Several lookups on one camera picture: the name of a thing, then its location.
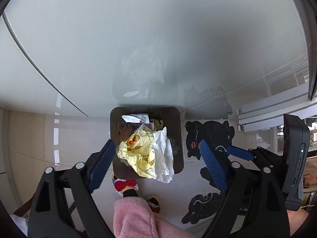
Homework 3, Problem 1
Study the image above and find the black trash bin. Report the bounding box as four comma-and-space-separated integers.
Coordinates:
110, 106, 184, 179

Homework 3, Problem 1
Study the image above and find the pale yellow wrapper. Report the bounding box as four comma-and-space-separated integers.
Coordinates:
116, 124, 156, 179

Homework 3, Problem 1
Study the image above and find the pink fleece trouser leg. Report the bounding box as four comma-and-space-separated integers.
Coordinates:
113, 197, 193, 237

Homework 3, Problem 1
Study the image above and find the person's right hand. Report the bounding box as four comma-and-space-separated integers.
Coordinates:
287, 208, 309, 235

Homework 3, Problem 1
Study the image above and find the white tissue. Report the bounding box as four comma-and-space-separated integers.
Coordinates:
152, 127, 175, 184

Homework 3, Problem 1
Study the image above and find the black cat floor mat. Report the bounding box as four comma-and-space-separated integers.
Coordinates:
182, 120, 235, 225

